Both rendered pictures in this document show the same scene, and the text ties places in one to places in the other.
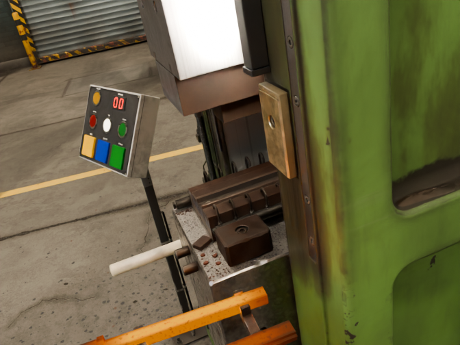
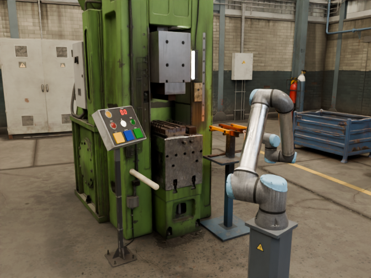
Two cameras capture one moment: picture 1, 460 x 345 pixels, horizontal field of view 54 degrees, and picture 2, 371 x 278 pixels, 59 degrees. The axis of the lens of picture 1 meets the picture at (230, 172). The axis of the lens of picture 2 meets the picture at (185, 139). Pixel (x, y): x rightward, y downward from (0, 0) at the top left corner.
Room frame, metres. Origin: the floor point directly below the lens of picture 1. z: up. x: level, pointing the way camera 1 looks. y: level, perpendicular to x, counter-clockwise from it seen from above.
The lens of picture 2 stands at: (1.77, 2.75, 1.46)
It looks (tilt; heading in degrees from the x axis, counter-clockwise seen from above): 12 degrees down; 253
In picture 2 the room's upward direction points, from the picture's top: straight up
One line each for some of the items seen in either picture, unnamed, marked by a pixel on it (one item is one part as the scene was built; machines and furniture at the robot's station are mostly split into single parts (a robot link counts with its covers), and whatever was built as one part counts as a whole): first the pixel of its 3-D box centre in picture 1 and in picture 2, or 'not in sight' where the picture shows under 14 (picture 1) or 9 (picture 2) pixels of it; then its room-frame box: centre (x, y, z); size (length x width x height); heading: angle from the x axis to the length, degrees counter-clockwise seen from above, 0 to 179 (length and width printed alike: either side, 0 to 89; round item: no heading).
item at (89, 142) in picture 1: (90, 146); (118, 138); (1.56, 0.49, 1.01); 0.07 x 0.05 x 0.07; 40
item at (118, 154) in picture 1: (118, 157); (137, 133); (1.41, 0.36, 1.01); 0.07 x 0.05 x 0.07; 40
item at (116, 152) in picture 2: (163, 237); (118, 193); (1.56, 0.33, 0.54); 0.04 x 0.04 x 1.08; 15
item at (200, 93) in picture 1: (248, 64); (163, 87); (1.10, -0.10, 1.32); 0.42 x 0.20 x 0.10; 105
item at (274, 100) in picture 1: (278, 130); (197, 92); (0.78, -0.11, 1.27); 0.09 x 0.02 x 0.17; 15
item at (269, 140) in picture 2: not in sight; (270, 140); (0.43, 0.59, 0.94); 0.12 x 0.09 x 0.10; 102
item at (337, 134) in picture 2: not in sight; (331, 133); (-2.46, -2.05, 0.36); 1.20 x 0.80 x 0.72; 101
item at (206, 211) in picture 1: (267, 186); (163, 127); (1.10, -0.10, 0.96); 0.42 x 0.20 x 0.09; 105
